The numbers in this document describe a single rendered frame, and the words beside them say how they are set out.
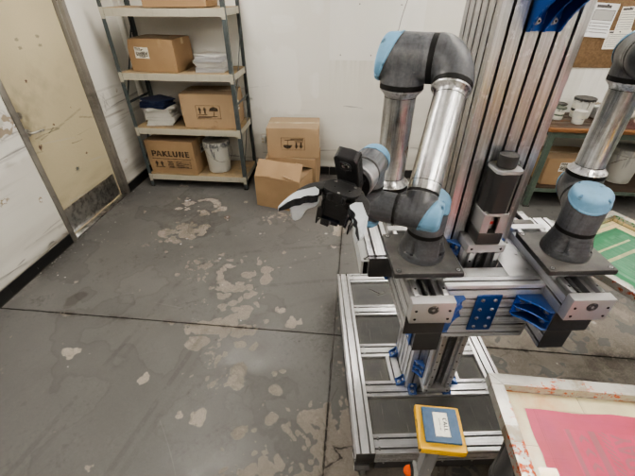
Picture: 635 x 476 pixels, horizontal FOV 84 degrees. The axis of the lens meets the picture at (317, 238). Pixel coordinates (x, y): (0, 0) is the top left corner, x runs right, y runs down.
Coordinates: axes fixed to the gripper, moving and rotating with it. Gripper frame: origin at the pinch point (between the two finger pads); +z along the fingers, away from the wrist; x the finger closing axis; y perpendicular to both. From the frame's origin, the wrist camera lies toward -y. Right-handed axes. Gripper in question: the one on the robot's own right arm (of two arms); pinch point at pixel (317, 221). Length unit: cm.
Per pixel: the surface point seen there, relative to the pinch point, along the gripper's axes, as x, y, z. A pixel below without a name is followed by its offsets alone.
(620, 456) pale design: -86, 61, -29
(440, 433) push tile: -41, 66, -14
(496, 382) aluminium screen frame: -54, 62, -36
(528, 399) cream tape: -64, 64, -36
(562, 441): -72, 63, -27
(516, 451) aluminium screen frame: -59, 61, -16
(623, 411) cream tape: -90, 60, -44
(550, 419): -70, 63, -32
